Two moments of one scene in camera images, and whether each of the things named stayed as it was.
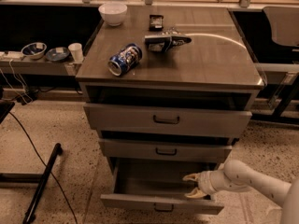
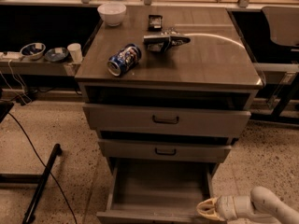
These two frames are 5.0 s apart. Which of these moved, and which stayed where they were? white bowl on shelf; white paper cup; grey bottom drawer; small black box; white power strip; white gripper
Moved: white gripper; grey bottom drawer
Stayed: white paper cup; white power strip; white bowl on shelf; small black box
